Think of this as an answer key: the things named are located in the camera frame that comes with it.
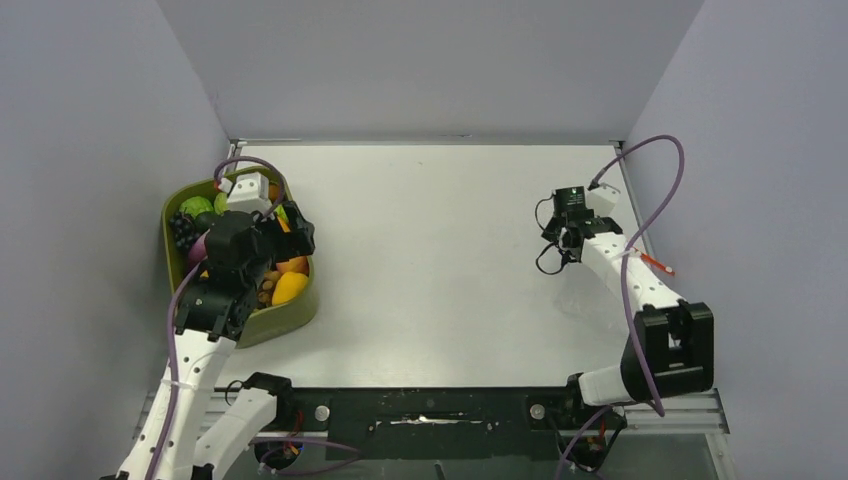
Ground light green toy lettuce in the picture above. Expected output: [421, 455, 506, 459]
[212, 192, 229, 215]

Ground yellow toy lemon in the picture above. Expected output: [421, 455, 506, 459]
[271, 271, 309, 306]

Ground black toy grapes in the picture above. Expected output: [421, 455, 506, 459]
[168, 211, 200, 255]

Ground clear zip bag orange zipper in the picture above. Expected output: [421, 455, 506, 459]
[553, 248, 677, 333]

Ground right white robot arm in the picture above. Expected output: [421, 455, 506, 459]
[542, 186, 714, 427]

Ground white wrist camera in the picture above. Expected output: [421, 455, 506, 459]
[226, 172, 272, 213]
[586, 183, 622, 217]

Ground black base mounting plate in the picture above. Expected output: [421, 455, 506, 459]
[254, 387, 627, 465]

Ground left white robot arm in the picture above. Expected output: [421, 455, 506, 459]
[112, 200, 315, 479]

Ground green toy cabbage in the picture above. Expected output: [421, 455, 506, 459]
[178, 196, 215, 218]

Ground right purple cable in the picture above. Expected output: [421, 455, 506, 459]
[555, 135, 686, 480]

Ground peach toy fruit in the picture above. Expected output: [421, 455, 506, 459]
[276, 256, 310, 276]

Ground dark green toy avocado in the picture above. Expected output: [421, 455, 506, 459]
[193, 211, 218, 234]

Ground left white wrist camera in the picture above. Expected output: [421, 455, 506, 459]
[226, 172, 272, 213]

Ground purple toy eggplant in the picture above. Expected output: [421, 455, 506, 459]
[186, 232, 207, 270]

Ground small orange toy fruit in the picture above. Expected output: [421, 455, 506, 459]
[268, 183, 281, 202]

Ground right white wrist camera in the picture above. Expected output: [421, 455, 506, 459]
[586, 183, 622, 217]

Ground olive green food bin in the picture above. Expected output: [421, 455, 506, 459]
[161, 178, 319, 349]

